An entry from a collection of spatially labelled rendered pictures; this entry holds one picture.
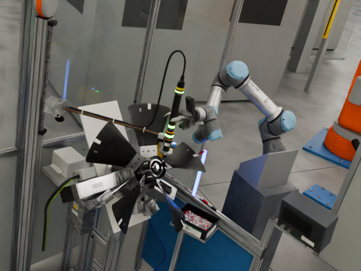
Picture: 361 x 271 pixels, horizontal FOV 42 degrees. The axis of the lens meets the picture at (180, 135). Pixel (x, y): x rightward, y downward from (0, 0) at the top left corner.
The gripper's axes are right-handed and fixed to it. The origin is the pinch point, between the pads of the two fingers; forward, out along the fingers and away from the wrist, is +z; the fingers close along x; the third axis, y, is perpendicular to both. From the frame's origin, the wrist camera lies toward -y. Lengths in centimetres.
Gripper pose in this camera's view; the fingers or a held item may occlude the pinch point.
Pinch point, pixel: (169, 117)
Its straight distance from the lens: 238.4
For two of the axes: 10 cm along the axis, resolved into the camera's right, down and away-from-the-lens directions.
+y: -2.2, 8.7, 4.3
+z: -6.9, 1.7, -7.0
